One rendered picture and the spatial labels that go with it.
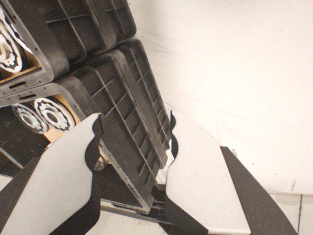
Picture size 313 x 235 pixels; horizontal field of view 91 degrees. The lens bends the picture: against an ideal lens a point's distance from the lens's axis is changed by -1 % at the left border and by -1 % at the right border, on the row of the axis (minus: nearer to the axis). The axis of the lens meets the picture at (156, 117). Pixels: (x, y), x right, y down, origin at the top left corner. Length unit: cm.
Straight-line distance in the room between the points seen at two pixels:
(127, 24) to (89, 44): 12
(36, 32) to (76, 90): 7
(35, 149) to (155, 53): 46
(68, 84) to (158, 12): 23
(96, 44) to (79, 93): 9
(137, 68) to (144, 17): 10
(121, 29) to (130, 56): 5
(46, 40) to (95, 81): 8
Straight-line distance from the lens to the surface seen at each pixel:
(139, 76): 35
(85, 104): 22
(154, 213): 200
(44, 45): 21
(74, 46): 25
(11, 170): 90
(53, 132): 56
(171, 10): 36
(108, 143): 24
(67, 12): 26
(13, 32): 35
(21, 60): 38
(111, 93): 27
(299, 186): 65
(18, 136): 59
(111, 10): 33
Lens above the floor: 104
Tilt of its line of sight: 47 degrees down
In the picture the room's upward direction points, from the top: 151 degrees counter-clockwise
